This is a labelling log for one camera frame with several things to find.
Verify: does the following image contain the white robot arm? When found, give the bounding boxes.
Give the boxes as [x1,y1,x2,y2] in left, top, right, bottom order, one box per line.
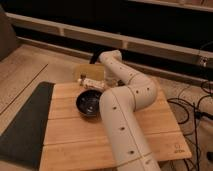
[99,50,161,171]

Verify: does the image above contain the black cables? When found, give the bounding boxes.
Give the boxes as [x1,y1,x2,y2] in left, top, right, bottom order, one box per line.
[166,79,213,171]

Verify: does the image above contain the black bowl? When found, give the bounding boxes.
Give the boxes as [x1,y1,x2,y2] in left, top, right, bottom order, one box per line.
[76,89,102,117]

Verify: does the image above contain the grey couch corner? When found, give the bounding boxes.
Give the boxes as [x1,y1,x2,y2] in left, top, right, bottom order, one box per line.
[0,5,20,61]

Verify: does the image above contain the white tube bottle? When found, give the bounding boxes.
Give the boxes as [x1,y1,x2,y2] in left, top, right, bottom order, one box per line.
[78,78,105,91]

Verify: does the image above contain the dark floor mat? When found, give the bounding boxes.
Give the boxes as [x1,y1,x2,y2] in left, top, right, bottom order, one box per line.
[0,82,54,169]

